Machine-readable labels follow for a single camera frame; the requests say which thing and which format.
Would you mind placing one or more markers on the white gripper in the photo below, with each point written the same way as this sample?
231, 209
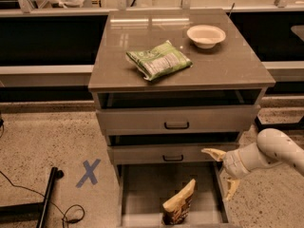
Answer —
233, 164

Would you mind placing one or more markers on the brown chip bag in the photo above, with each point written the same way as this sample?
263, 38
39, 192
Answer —
176, 209

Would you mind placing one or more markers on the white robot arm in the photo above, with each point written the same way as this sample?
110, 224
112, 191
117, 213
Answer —
272, 147

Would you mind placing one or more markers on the grey middle drawer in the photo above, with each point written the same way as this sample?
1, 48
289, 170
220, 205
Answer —
161, 153

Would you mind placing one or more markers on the grey drawer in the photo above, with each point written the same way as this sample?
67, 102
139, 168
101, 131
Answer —
145, 187
161, 153
171, 120

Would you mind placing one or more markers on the grey bottom drawer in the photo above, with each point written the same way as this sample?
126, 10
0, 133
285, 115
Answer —
145, 187

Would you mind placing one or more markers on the grey top drawer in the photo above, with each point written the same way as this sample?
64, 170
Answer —
171, 120

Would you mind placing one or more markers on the grey drawer cabinet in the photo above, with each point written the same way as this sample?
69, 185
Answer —
227, 74

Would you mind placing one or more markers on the green chip bag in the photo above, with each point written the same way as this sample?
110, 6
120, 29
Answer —
161, 60

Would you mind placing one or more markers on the black stand leg right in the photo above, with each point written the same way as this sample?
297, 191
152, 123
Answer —
280, 126

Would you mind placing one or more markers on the black stand leg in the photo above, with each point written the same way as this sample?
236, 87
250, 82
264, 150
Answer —
280, 126
32, 211

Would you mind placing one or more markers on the white paper bowl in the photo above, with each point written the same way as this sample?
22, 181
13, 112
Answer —
205, 36

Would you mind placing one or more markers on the blue tape cross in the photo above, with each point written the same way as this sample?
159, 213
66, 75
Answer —
89, 173

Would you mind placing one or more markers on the metal window railing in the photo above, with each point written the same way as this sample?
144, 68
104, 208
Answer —
152, 0

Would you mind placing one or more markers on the black stand leg left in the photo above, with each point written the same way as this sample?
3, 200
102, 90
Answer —
32, 211

